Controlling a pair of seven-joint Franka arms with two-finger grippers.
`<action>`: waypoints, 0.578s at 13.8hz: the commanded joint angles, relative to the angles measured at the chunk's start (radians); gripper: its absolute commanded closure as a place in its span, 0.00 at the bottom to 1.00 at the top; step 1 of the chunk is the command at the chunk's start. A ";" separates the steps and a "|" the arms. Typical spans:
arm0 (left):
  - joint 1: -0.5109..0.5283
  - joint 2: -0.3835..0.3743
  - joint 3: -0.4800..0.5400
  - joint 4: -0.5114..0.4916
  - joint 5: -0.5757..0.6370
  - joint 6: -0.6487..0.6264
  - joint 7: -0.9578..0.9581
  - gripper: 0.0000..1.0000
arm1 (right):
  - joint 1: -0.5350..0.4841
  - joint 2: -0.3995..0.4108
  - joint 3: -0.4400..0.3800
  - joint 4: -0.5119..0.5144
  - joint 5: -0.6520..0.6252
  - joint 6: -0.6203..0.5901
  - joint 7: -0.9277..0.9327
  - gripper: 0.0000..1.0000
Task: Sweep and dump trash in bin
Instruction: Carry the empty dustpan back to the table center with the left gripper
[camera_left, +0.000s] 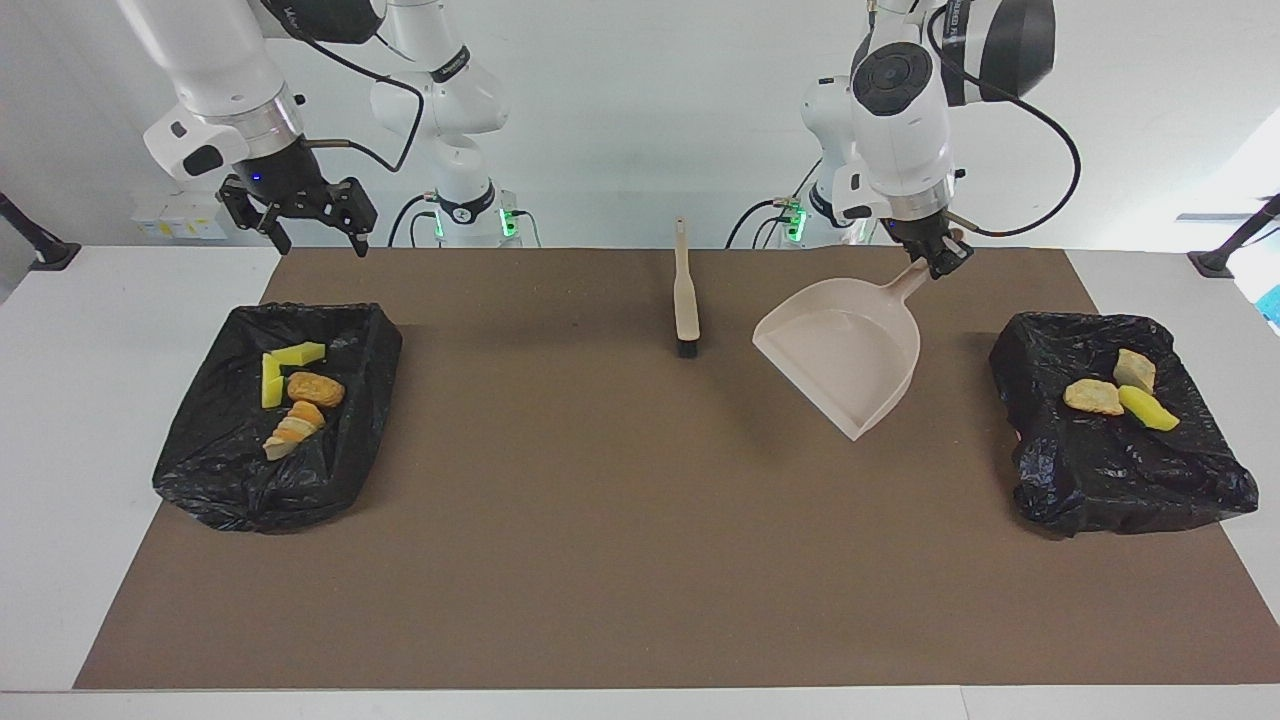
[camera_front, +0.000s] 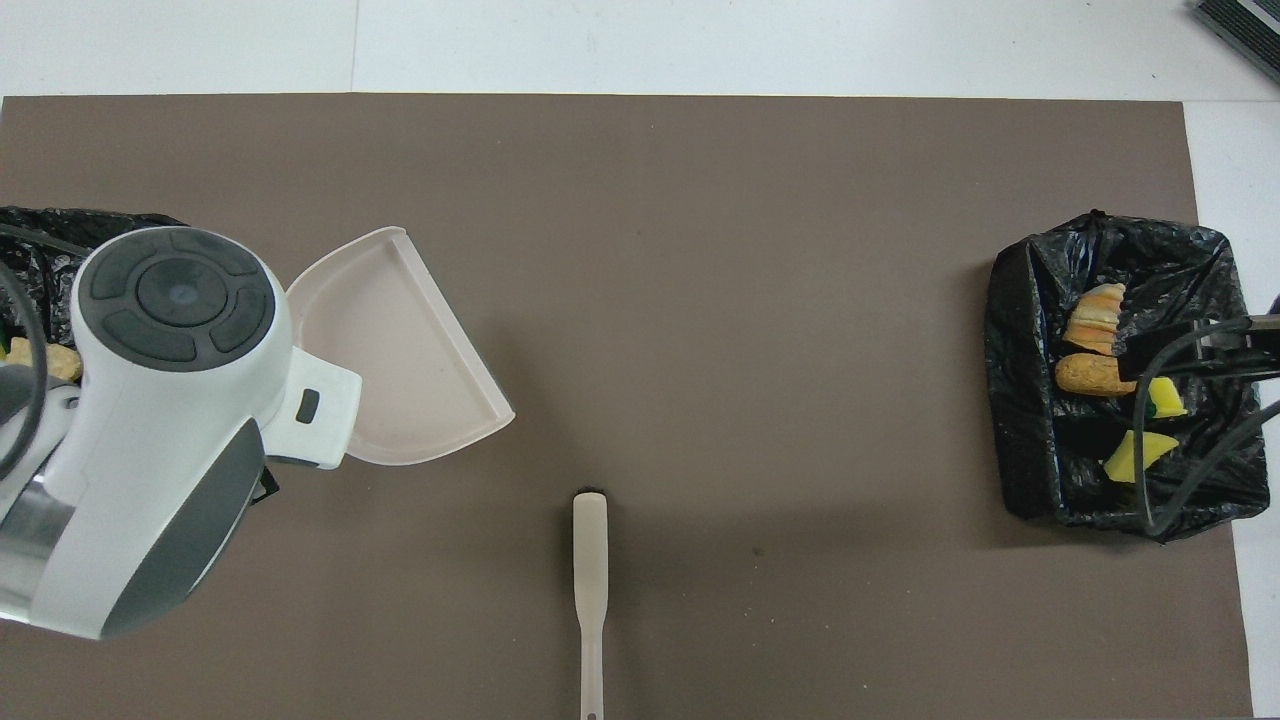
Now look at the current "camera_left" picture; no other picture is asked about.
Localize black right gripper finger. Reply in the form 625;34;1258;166
334;177;380;259
217;174;294;257

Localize beige plastic dustpan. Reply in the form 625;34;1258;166
752;232;967;443

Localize brown oval bread roll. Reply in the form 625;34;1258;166
286;371;347;408

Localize pale flaky pastry piece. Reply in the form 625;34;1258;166
1061;377;1127;418

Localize small orange striped croissant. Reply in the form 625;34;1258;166
1113;347;1159;395

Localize pale orange-striped bread chunk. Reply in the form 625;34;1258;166
262;400;328;462

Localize beige hand brush black bristles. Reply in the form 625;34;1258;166
673;217;702;360

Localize plain yellow sponge piece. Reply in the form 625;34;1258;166
1117;384;1183;434

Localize black bag lined bin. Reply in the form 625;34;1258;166
988;312;1260;540
152;302;404;534

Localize black stand leg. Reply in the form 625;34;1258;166
0;190;82;272
1187;193;1280;279

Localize brown table mat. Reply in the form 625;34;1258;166
73;247;1280;691

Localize black right base cable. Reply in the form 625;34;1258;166
388;193;443;249

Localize black base cable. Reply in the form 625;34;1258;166
725;158;823;249
388;193;443;249

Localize white wall outlet box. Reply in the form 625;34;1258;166
130;190;231;241

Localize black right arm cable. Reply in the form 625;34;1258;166
270;0;427;175

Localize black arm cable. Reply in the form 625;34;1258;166
270;0;427;175
925;0;1084;239

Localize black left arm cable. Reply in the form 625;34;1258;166
925;0;1084;239

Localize black left base cable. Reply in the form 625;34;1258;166
725;158;823;249

